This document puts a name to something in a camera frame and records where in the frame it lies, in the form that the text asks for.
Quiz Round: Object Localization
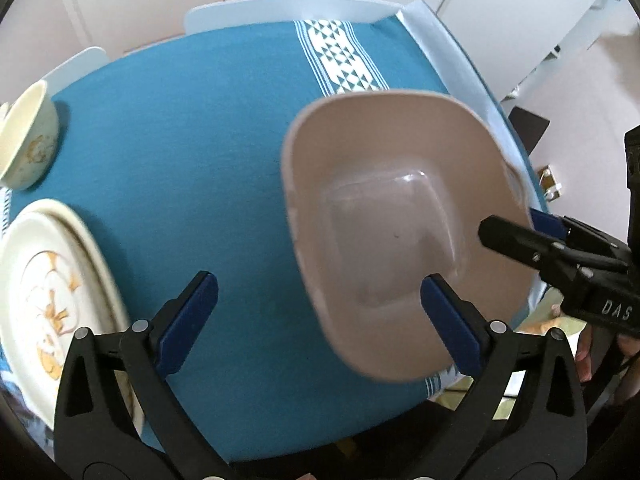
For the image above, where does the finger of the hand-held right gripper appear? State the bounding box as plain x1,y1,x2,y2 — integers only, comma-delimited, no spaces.
530,208,631,261
478,215,591,281

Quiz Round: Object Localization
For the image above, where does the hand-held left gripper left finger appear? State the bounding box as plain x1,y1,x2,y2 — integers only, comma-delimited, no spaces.
54,271,236,480

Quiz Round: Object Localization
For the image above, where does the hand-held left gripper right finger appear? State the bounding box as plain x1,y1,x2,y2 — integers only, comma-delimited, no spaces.
420,273,587,480

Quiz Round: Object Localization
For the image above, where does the pink square bowl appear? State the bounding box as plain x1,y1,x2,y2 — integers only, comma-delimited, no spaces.
280,89,536,386

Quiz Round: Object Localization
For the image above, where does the person's right hand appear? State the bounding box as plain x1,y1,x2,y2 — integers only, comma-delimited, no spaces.
575,326,640,385

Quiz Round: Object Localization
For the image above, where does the cream plate with orange pattern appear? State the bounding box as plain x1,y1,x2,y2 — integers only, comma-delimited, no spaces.
0,205,117,426

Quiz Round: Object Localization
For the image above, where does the teal patterned tablecloth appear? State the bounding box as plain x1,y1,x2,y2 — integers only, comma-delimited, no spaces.
0,19,538,463

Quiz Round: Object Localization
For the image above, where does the white wardrobe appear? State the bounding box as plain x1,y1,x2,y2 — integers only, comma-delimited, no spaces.
306,0,618,103

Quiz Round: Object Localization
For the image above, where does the cream round bowl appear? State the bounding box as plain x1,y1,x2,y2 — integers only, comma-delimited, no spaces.
0,80,60,191

